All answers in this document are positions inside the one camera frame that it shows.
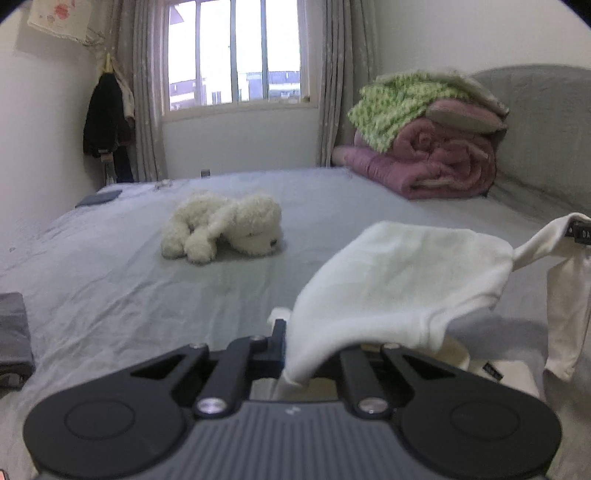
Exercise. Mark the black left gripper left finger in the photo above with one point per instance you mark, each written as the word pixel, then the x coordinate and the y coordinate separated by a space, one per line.
pixel 230 372

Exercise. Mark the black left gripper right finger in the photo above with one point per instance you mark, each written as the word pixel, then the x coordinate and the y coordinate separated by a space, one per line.
pixel 357 384

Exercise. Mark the white cloth garment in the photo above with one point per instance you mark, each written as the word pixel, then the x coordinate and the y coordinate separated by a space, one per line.
pixel 404 284

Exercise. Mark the grey bed sheet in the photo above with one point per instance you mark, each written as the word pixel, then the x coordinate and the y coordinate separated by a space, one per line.
pixel 100 297

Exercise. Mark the white plush toy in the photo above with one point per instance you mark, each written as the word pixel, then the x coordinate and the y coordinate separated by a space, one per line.
pixel 249 225

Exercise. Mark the folded dark grey garment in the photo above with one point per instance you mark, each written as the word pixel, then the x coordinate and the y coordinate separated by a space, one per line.
pixel 17 360

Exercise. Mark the dark blue flat item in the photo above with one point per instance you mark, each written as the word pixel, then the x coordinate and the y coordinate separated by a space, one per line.
pixel 99 198

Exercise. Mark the pink rolled quilt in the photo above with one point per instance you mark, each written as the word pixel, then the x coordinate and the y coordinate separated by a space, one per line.
pixel 425 161

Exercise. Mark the pink grey pillow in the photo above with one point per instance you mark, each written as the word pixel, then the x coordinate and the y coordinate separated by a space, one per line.
pixel 465 116

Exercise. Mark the green patterned blanket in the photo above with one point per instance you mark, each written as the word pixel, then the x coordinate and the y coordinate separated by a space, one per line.
pixel 386 107

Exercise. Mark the dark hanging coat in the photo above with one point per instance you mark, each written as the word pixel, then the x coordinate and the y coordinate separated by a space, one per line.
pixel 106 130

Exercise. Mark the grey bed headboard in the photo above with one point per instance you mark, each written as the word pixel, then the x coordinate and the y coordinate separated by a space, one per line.
pixel 543 158

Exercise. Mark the left grey curtain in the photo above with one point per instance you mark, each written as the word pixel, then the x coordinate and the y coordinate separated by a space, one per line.
pixel 138 34

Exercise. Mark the grey curtain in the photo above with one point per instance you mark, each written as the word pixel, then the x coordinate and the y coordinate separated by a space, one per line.
pixel 349 60
pixel 138 34

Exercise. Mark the right grey curtain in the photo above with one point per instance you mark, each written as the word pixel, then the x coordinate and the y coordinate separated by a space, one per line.
pixel 349 60

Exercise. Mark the window with white frame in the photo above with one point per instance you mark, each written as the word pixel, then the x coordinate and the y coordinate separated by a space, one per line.
pixel 220 56

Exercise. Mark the floral wall poster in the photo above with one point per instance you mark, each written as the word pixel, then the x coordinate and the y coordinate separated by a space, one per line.
pixel 65 19

